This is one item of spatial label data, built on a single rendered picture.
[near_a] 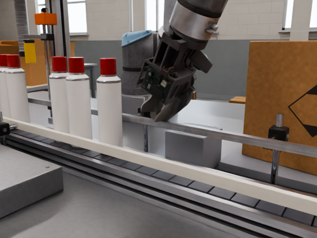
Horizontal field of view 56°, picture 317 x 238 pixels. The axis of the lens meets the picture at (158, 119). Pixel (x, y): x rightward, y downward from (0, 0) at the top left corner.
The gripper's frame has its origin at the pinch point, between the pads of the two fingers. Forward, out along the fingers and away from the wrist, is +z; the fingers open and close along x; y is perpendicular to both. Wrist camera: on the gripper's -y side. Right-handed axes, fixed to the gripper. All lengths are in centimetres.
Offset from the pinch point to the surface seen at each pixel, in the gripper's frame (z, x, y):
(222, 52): 159, -167, -512
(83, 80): -0.2, -17.6, 5.6
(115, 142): 7.0, -4.1, 6.6
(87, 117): 7.4, -13.6, 6.0
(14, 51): 94, -176, -79
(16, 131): 25.8, -33.6, 9.8
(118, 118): 2.5, -6.3, 5.2
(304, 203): -11.1, 29.0, 9.8
